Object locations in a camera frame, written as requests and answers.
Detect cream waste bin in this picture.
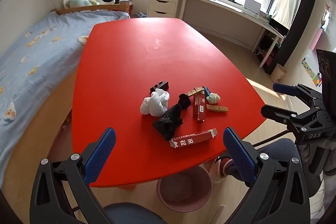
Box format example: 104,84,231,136
270,63,287,83

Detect white desk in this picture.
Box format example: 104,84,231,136
178,0,285,68

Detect pale green crumpled tissue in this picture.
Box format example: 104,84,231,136
206,93,220,104

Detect blue green plush toy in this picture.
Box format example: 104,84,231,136
69,0,92,8

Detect black cabinet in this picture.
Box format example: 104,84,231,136
264,0,319,75

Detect wooden clothespin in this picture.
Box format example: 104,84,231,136
206,104,229,114
186,87,205,97

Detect person's left leg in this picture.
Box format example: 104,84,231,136
104,203,166,224

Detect red table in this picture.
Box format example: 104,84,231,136
71,18,266,190

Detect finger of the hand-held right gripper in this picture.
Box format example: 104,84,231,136
272,83,325,109
260,105,320,133

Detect black mesh cloth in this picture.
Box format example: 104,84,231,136
152,104,183,141

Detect red paper box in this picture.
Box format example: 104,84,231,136
193,89,206,123
169,128,218,149

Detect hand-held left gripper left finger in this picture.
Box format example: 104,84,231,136
29,127,117,224

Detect person's leg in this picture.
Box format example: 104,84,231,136
252,138,324,197
104,203,166,224

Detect person's right foot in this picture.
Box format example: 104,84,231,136
211,156,237,184

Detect white box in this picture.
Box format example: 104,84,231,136
244,0,262,13

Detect white drawer unit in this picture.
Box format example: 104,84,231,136
147,0,181,18

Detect black plastic part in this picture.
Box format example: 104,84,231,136
150,81,170,94

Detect pink waste bin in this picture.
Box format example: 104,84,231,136
157,165,213,213

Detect white printed garment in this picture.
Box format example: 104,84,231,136
323,169,336,214

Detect person's right hand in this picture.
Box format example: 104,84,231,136
298,144,328,175

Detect colourful wall stickers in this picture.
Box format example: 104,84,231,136
301,57,322,86

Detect person's right leg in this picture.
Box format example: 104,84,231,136
252,138,324,197

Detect pink wall hanging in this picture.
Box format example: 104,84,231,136
310,28,323,51

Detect white sock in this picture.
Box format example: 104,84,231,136
140,88,171,117

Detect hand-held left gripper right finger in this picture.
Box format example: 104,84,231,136
223,127,311,224

